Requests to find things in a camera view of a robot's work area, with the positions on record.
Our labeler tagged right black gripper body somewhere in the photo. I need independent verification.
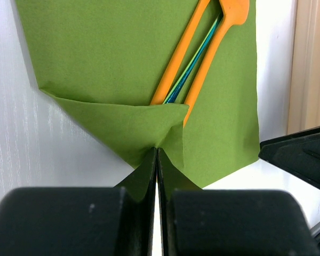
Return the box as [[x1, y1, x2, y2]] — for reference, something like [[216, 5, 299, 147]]
[[259, 126, 320, 190]]

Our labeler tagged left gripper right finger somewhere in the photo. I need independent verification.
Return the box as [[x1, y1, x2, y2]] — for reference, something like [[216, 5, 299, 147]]
[[157, 148, 202, 255]]

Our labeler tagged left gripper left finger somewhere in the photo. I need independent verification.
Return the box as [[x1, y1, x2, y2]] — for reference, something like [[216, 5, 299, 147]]
[[115, 147, 157, 255]]

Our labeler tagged iridescent metal fork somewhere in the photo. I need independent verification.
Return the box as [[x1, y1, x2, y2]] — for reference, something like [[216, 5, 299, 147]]
[[162, 13, 224, 105]]

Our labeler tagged orange plastic knife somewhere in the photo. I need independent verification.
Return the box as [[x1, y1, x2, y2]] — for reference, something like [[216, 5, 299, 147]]
[[150, 0, 210, 105]]

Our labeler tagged green paper napkin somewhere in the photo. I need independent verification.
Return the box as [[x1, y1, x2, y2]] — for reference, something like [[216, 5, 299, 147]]
[[16, 1, 259, 187]]

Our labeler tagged orange plastic spoon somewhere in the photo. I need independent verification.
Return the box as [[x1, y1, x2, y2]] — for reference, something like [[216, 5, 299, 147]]
[[183, 0, 250, 126]]

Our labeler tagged beige utensil tray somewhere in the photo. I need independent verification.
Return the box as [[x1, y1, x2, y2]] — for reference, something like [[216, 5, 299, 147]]
[[287, 1, 320, 134]]

